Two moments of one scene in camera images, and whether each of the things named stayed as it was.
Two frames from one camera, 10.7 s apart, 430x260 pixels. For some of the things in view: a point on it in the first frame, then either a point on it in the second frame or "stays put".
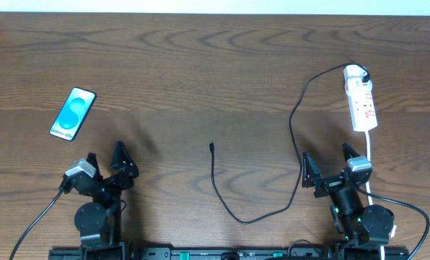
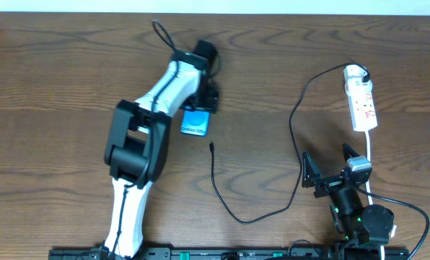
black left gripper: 109,181 to 208,98
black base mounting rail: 229,253 stays put
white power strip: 361,103 stays put
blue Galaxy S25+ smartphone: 73,113 to 195,122
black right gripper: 332,183 stays put
